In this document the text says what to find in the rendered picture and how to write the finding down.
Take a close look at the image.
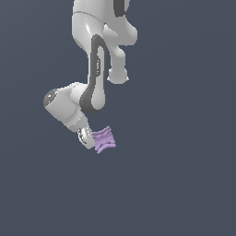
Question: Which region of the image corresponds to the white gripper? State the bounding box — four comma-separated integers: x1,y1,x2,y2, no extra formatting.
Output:
77,124,96,150

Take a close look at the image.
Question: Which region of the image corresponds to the purple ribbed object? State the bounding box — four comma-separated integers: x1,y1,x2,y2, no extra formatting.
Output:
91,125,117,155

